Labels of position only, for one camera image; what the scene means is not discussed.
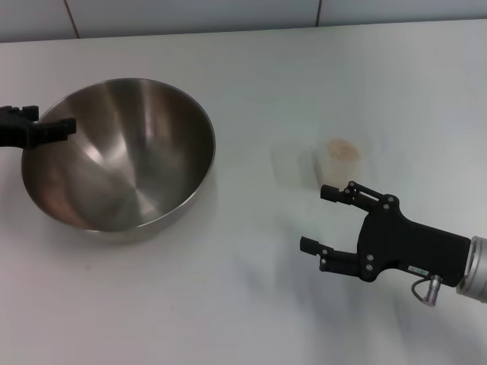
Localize right wrist cable connector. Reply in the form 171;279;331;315
410;275;443;306

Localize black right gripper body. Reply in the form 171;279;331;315
357;195;471;288

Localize stainless steel mixing bowl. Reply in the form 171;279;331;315
21;78;217;244

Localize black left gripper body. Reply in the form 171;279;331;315
0;119;31;148

